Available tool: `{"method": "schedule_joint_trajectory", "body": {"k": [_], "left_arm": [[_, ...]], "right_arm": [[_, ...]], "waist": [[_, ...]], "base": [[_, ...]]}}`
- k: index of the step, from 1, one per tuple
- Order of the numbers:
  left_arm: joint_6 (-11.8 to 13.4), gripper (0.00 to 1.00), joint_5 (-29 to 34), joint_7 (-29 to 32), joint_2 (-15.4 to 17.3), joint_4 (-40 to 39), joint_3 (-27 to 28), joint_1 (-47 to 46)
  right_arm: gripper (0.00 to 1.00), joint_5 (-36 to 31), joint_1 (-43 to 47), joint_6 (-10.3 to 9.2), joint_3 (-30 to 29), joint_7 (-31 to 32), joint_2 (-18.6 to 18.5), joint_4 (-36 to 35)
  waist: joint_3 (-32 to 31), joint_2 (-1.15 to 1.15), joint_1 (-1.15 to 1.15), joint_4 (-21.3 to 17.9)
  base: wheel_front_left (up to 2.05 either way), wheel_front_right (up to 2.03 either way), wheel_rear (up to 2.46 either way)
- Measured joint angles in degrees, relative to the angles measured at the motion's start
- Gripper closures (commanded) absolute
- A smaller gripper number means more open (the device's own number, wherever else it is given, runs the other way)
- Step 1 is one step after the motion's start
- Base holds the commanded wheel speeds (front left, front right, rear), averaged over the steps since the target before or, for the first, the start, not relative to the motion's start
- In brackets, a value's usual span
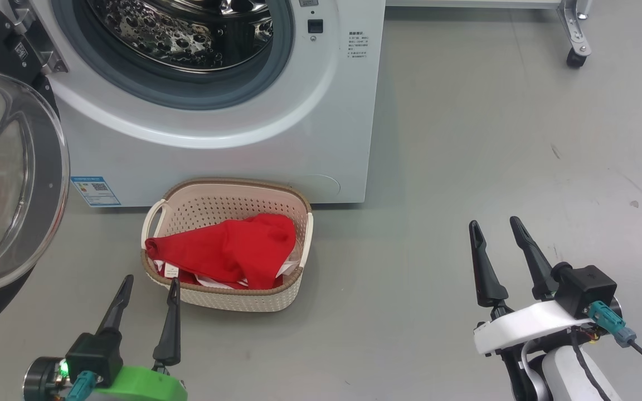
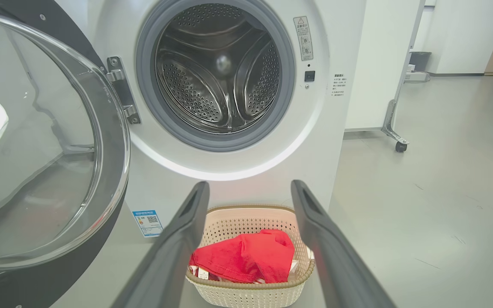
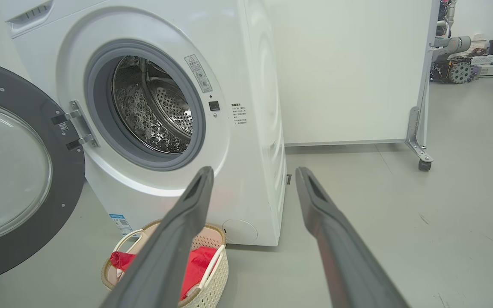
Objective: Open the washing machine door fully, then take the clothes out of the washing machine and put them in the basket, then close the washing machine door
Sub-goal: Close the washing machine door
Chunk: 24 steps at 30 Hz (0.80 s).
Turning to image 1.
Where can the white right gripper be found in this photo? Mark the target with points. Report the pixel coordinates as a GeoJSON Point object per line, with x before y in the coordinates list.
{"type": "Point", "coordinates": [521, 326]}

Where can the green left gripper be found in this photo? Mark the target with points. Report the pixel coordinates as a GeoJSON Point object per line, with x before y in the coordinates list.
{"type": "Point", "coordinates": [142, 387]}

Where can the red and white garment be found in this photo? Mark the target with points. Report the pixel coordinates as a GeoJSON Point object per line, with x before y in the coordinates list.
{"type": "Point", "coordinates": [232, 250]}

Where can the black round glass washer door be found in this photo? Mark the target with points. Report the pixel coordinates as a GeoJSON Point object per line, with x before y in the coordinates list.
{"type": "Point", "coordinates": [48, 223]}

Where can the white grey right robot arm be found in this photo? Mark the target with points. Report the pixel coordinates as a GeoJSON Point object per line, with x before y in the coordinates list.
{"type": "Point", "coordinates": [560, 373]}

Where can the cream perforated laundry basket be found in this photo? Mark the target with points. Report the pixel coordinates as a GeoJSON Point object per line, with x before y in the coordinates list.
{"type": "Point", "coordinates": [243, 301]}

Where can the white front-load washing machine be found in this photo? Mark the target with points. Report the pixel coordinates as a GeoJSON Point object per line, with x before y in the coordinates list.
{"type": "Point", "coordinates": [243, 156]}

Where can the blue energy label sticker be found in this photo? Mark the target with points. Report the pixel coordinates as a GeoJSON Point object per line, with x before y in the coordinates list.
{"type": "Point", "coordinates": [95, 192]}

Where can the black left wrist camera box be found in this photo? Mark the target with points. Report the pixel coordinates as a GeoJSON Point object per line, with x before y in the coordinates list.
{"type": "Point", "coordinates": [95, 356]}

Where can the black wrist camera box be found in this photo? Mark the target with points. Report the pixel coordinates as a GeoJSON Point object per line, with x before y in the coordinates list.
{"type": "Point", "coordinates": [585, 287]}
{"type": "Point", "coordinates": [95, 356]}

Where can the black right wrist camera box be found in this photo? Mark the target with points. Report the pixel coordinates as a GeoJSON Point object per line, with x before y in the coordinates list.
{"type": "Point", "coordinates": [585, 287]}

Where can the metal frame leg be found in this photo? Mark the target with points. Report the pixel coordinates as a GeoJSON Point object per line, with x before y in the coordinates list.
{"type": "Point", "coordinates": [574, 28]}

